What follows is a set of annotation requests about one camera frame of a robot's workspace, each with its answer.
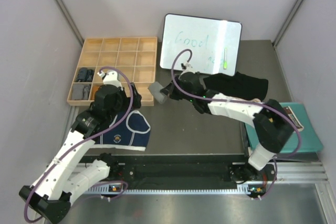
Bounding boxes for grey underwear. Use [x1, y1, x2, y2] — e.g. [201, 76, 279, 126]
[148, 81, 167, 104]

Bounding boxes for navy blue white underwear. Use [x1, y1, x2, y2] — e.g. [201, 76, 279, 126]
[92, 110, 151, 152]

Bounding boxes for black underwear beige waistband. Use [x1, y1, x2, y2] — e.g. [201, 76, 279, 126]
[203, 72, 269, 101]

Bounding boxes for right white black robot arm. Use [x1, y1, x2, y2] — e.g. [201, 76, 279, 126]
[155, 71, 302, 180]

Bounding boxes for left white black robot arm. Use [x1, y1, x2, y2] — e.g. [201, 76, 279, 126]
[19, 81, 142, 223]

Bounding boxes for rolled orange cloth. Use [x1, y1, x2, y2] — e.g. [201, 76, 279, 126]
[91, 85, 101, 100]

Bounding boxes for rolled grey cloth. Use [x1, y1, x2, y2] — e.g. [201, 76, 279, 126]
[71, 84, 91, 100]

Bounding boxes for rolled dark patterned socks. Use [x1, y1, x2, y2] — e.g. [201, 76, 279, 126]
[75, 67, 95, 82]

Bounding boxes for green marker pen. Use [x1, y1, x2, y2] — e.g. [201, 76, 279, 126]
[223, 48, 227, 70]

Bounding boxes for small whiteboard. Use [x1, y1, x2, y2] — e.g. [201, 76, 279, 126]
[160, 14, 242, 76]

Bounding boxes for wooden compartment tray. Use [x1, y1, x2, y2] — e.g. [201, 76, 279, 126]
[66, 36, 159, 106]

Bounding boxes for yellow paperback book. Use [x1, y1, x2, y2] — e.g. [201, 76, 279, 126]
[284, 106, 304, 132]

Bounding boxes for teal folder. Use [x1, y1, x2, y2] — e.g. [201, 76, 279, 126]
[245, 102, 323, 153]

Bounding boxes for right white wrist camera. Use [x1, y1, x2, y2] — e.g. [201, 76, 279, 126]
[181, 62, 196, 74]

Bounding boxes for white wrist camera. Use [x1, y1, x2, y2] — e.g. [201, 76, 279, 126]
[181, 62, 196, 74]
[101, 70, 122, 88]

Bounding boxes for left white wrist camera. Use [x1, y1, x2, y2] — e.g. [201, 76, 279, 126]
[101, 70, 122, 88]

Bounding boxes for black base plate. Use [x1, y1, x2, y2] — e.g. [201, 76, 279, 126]
[89, 161, 276, 183]

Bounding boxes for white slotted cable duct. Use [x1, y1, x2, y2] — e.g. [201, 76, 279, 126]
[86, 183, 266, 195]

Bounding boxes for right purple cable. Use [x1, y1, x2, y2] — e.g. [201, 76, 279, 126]
[171, 49, 302, 201]

